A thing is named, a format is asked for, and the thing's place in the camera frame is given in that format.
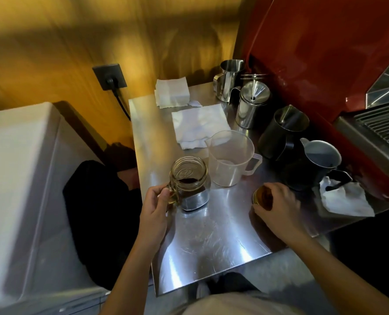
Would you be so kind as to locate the person's right forearm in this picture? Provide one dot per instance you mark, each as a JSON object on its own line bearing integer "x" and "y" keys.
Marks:
{"x": 339, "y": 278}

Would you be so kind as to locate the large white paper napkin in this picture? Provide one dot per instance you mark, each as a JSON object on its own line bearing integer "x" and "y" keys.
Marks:
{"x": 199, "y": 124}

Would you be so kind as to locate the glass jar mug with coffee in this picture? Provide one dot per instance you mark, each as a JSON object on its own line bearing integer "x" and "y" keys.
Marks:
{"x": 189, "y": 180}

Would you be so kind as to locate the person's right thumb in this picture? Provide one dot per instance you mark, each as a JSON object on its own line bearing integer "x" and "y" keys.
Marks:
{"x": 261, "y": 213}

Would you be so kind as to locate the steel drip tray grate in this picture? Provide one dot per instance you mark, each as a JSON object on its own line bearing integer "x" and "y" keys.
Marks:
{"x": 386, "y": 124}

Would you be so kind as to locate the crumpled white tissue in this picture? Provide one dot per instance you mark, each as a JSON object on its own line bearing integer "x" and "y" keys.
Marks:
{"x": 345, "y": 201}

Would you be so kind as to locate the clear plastic measuring jug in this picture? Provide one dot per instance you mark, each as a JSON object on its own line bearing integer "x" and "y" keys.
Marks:
{"x": 229, "y": 157}

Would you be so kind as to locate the dark pitcher with grey inside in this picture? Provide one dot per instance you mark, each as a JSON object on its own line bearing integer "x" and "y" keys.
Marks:
{"x": 312, "y": 167}

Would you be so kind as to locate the black bag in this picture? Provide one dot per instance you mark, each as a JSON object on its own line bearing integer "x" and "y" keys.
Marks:
{"x": 99, "y": 219}

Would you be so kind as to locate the red espresso machine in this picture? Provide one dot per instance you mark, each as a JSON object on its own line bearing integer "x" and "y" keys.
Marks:
{"x": 319, "y": 45}

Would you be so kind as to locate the folded white napkin stack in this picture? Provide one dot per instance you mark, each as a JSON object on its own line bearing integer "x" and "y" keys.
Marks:
{"x": 172, "y": 92}

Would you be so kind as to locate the person's left hand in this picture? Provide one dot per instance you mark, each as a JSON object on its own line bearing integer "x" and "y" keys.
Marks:
{"x": 153, "y": 214}

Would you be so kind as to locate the small white paper scrap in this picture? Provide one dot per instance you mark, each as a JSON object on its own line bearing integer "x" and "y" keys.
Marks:
{"x": 195, "y": 103}

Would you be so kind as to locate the black milk pitcher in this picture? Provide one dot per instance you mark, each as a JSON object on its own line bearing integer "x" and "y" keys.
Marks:
{"x": 278, "y": 134}

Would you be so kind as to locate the person's light shirt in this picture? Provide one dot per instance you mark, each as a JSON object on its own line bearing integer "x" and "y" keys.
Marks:
{"x": 240, "y": 306}

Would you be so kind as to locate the person's left thumb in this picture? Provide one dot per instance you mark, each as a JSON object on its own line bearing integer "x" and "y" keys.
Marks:
{"x": 159, "y": 190}

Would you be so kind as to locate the shiny steel milk pitcher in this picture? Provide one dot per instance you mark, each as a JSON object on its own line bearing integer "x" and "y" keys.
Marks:
{"x": 229, "y": 80}

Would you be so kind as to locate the person's left forearm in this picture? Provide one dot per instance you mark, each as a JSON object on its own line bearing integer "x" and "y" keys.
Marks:
{"x": 133, "y": 278}

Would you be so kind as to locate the steel pot with funnel lid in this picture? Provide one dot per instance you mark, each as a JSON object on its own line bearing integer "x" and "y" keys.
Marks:
{"x": 252, "y": 106}

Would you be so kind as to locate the person's right hand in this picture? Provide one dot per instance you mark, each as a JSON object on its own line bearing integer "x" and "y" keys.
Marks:
{"x": 281, "y": 211}

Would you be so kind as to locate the black wall socket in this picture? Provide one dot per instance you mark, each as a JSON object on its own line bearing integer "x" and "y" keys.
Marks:
{"x": 102, "y": 73}

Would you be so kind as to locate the white chest appliance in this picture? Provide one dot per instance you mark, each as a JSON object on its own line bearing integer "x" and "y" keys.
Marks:
{"x": 20, "y": 200}

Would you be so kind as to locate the small amber glass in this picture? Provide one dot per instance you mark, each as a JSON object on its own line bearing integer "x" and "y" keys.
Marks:
{"x": 262, "y": 196}

